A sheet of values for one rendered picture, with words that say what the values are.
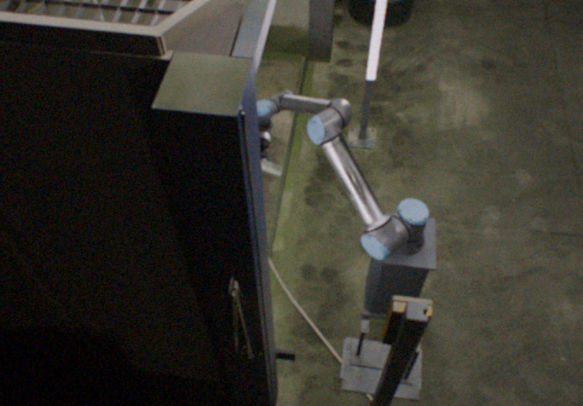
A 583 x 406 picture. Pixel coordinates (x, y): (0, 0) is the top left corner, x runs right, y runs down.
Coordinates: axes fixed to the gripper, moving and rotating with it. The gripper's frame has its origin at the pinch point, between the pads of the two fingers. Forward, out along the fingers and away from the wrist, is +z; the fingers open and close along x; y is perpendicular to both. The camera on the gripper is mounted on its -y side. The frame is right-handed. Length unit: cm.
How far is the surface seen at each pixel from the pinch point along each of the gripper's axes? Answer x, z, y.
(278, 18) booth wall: -4, -186, 40
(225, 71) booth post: 45, 95, -137
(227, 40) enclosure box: 39, 2, -72
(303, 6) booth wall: -17, -185, 21
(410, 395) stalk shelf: -73, 108, -25
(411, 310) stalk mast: -27, 114, -97
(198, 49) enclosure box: 49, 11, -69
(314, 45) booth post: -40, -185, 49
